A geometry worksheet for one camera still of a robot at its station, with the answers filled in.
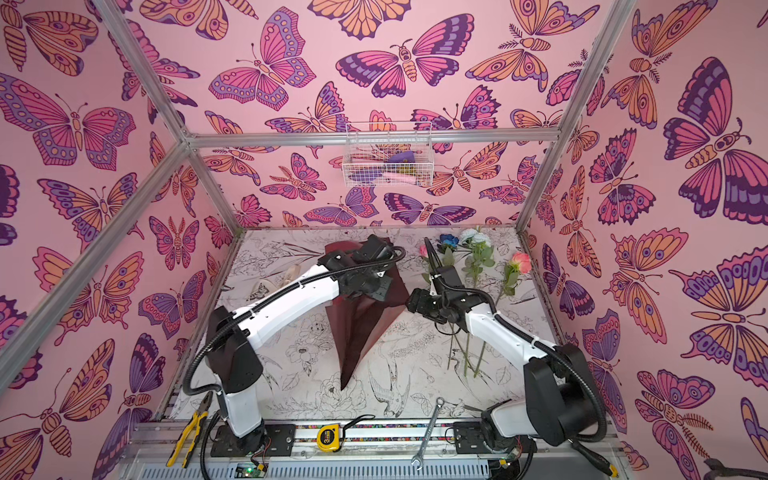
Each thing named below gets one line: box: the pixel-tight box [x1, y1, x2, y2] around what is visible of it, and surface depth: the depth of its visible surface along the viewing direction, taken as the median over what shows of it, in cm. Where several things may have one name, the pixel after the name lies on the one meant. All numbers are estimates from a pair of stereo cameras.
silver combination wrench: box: [411, 397, 446, 470], surface depth 76 cm
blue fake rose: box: [438, 234, 459, 268], surface depth 112 cm
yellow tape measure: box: [316, 423, 341, 453], surface depth 74 cm
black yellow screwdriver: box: [568, 438, 619, 478], surface depth 70 cm
